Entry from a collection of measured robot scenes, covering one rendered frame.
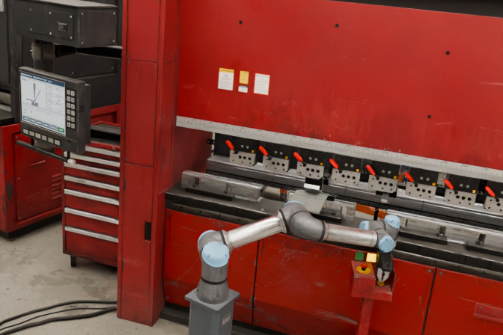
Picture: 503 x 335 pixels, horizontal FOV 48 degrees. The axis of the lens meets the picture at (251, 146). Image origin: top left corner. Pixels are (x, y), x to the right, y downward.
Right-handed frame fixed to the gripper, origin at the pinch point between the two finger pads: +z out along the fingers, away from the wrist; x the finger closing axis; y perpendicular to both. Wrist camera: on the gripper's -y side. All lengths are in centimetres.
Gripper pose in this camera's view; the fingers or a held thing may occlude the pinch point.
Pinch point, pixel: (381, 280)
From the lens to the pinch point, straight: 300.0
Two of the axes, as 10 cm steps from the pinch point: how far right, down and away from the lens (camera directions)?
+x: -9.9, -1.0, 0.4
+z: -0.8, 9.2, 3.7
